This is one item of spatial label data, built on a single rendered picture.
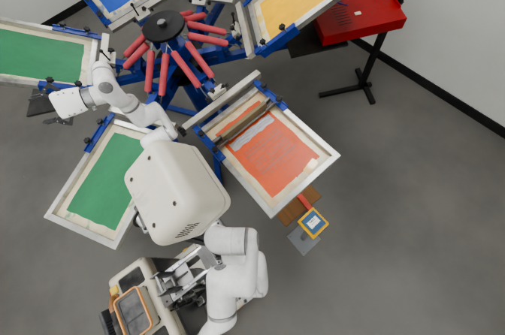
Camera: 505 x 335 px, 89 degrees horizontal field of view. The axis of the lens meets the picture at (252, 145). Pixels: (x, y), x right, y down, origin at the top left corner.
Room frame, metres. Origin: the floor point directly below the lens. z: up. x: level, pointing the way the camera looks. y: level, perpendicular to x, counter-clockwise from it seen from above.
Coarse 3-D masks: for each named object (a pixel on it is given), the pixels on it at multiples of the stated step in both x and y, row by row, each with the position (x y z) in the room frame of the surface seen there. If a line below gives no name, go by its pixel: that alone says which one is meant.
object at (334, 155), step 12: (252, 96) 1.14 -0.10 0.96; (264, 96) 1.11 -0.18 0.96; (228, 108) 1.07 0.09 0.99; (216, 120) 1.00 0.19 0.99; (300, 120) 0.82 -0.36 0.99; (204, 132) 0.95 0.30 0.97; (312, 132) 0.71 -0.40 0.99; (324, 144) 0.60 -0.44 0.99; (336, 156) 0.50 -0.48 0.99; (228, 168) 0.63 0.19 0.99; (324, 168) 0.45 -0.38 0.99; (240, 180) 0.52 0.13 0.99; (312, 180) 0.40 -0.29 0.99; (252, 192) 0.43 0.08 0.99; (300, 192) 0.35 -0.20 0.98; (264, 204) 0.34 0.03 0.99
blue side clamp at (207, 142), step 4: (196, 132) 0.94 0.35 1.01; (204, 136) 0.90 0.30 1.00; (204, 140) 0.87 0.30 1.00; (208, 140) 0.86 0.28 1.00; (204, 144) 0.86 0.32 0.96; (208, 144) 0.83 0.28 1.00; (212, 144) 0.82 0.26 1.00; (208, 148) 0.80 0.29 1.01; (212, 152) 0.76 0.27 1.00; (220, 152) 0.75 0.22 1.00; (216, 156) 0.72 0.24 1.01; (220, 156) 0.72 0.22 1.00; (224, 156) 0.71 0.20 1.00; (220, 160) 0.69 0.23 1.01
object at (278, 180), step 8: (224, 128) 0.94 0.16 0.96; (248, 128) 0.89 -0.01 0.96; (216, 136) 0.90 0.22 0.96; (248, 144) 0.77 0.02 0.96; (232, 152) 0.74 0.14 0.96; (240, 152) 0.73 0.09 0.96; (240, 160) 0.67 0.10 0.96; (248, 160) 0.66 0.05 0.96; (248, 168) 0.60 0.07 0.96; (280, 168) 0.54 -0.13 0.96; (256, 176) 0.54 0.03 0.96; (272, 176) 0.51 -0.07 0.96; (280, 176) 0.49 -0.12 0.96; (288, 176) 0.48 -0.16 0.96; (264, 184) 0.47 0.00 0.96; (272, 184) 0.46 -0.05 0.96; (280, 184) 0.44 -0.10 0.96; (272, 192) 0.40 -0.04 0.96
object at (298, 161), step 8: (256, 104) 1.06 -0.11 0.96; (248, 112) 1.02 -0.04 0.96; (256, 120) 0.93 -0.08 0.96; (264, 128) 0.85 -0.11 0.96; (272, 128) 0.83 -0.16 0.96; (280, 128) 0.82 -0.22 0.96; (288, 128) 0.80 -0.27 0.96; (256, 136) 0.81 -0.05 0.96; (288, 136) 0.75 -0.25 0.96; (296, 136) 0.73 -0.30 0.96; (296, 144) 0.67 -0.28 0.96; (304, 144) 0.65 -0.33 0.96; (304, 152) 0.60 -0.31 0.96; (312, 152) 0.58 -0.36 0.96; (288, 160) 0.58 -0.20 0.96; (296, 160) 0.56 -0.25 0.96; (304, 160) 0.55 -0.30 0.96; (288, 168) 0.53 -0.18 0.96; (296, 168) 0.51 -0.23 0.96; (296, 176) 0.46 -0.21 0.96
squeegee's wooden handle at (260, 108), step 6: (264, 102) 0.99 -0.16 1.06; (258, 108) 0.96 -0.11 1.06; (264, 108) 0.97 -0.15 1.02; (246, 114) 0.94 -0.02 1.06; (252, 114) 0.93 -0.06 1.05; (258, 114) 0.95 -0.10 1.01; (240, 120) 0.91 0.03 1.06; (246, 120) 0.90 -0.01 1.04; (234, 126) 0.87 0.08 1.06; (240, 126) 0.88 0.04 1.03; (228, 132) 0.84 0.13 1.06; (234, 132) 0.86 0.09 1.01; (222, 138) 0.83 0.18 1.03; (228, 138) 0.83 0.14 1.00
